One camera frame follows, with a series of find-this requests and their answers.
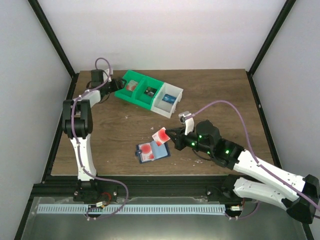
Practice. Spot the left black frame post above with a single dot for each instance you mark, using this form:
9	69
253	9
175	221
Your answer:
42	18

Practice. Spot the white storage bin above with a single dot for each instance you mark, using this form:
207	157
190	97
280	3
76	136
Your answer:
162	108

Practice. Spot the right black frame post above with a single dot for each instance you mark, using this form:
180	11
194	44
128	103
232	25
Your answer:
284	12

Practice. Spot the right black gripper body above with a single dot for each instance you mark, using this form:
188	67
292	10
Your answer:
181	145

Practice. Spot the red white credit card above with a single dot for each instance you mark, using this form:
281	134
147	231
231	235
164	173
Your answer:
160	137
131	85

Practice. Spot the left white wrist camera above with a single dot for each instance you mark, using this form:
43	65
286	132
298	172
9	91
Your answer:
107	75

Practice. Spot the black frame post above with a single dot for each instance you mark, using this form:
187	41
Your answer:
42	18
284	12

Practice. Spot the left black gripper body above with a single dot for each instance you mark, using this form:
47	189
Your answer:
113	88

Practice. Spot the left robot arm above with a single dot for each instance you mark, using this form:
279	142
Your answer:
77	124

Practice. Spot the black card in bin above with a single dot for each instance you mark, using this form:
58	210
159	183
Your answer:
150	91

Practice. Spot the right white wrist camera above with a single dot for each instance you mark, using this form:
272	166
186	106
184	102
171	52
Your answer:
186	119

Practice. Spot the light blue slotted cable duct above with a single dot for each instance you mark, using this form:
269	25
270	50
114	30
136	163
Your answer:
133	209

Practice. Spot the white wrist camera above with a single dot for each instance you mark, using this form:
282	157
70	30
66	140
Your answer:
186	119
107	75

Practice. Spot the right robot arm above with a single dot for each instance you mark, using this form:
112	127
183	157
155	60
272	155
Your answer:
297	195

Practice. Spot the black aluminium frame rail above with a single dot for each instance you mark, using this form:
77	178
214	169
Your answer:
215	188

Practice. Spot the blue card in bin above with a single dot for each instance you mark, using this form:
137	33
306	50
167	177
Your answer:
169	99

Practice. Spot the green double storage bin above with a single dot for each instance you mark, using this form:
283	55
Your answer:
137	96

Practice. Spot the blue leather card holder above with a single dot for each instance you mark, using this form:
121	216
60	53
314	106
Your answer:
160	152

